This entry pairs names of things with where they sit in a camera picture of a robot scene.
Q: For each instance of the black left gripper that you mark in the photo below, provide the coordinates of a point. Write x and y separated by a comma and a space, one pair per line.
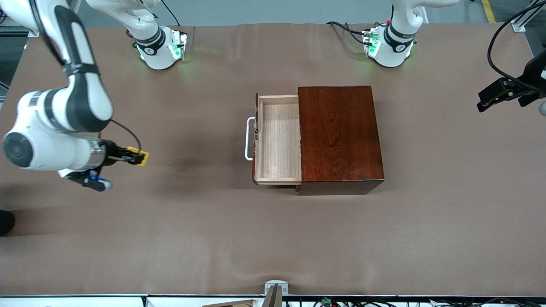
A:
535, 70

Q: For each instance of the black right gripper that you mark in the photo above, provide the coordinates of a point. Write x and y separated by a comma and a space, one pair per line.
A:
111, 153

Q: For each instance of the yellow cube block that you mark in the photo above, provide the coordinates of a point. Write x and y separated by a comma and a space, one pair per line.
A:
146, 158

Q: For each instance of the wooden drawer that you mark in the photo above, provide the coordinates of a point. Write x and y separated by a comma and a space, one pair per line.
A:
277, 140

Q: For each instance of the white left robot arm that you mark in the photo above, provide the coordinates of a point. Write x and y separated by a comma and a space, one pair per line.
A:
394, 55

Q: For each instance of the dark wooden drawer cabinet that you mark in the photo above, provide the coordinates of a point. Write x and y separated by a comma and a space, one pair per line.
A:
341, 136

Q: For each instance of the brown table cover sheet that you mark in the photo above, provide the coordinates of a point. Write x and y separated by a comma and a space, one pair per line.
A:
192, 234

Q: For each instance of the black round knob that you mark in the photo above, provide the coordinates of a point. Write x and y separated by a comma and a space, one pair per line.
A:
5, 222

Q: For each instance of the brown cardboard piece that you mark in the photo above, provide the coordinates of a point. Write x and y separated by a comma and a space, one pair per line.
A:
239, 304

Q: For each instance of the white table edge rail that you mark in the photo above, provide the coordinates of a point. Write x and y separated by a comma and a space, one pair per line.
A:
64, 302

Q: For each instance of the grey metal camera mount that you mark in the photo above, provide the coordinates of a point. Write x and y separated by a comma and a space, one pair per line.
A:
273, 285

